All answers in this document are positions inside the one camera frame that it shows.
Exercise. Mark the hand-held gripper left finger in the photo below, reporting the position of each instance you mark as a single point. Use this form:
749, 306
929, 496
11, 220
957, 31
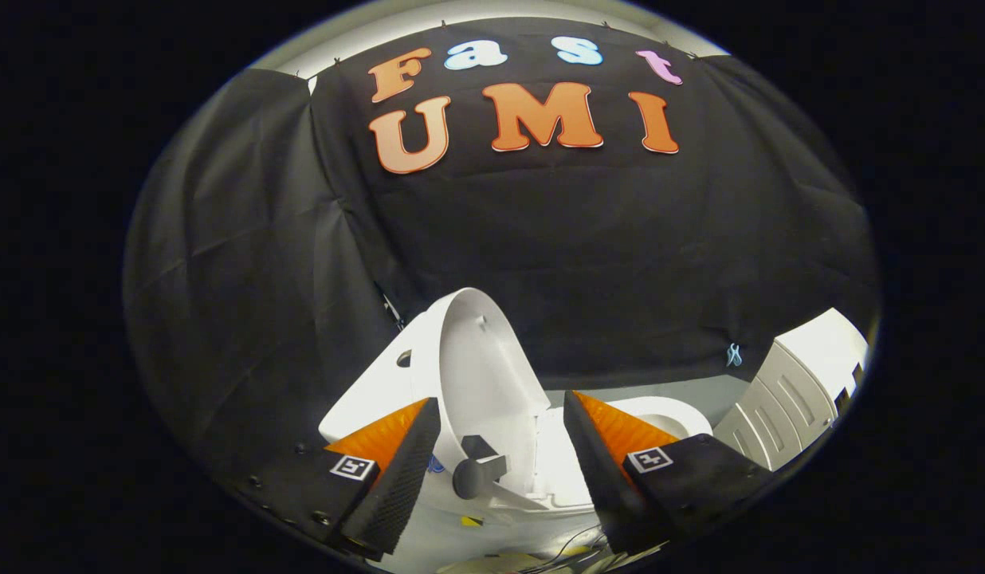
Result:
401, 478

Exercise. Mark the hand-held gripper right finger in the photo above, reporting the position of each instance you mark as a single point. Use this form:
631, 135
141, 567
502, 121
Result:
600, 486

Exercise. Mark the white toilet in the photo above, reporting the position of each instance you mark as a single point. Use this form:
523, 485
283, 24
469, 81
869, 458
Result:
365, 399

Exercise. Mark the beige cloth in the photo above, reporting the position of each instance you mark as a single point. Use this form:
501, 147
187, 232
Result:
492, 564

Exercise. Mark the white drawer cabinet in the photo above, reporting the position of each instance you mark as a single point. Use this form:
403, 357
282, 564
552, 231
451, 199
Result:
795, 383

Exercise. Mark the black backdrop cloth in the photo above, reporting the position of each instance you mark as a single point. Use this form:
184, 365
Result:
580, 239

